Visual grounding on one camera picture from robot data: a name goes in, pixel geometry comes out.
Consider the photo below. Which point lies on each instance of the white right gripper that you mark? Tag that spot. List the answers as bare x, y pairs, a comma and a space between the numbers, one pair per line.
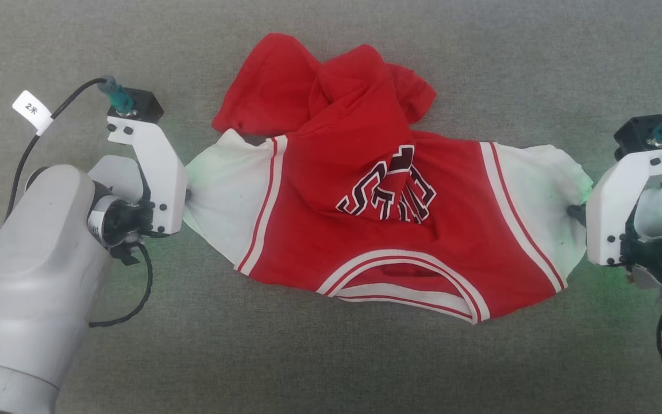
609, 213

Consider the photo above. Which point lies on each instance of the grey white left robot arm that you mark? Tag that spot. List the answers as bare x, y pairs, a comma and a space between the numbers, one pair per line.
32, 276

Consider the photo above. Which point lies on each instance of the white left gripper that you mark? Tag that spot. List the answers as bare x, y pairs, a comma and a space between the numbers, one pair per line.
164, 178

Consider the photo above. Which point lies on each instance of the red and white jersey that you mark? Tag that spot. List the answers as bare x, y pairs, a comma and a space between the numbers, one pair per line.
319, 230

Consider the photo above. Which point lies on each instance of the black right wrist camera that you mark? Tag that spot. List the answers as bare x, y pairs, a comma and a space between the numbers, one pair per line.
632, 135

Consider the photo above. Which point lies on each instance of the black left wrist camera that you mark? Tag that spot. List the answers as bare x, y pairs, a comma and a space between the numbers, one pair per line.
144, 106

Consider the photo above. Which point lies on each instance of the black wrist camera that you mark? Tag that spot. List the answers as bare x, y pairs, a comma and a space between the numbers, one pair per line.
144, 106
632, 135

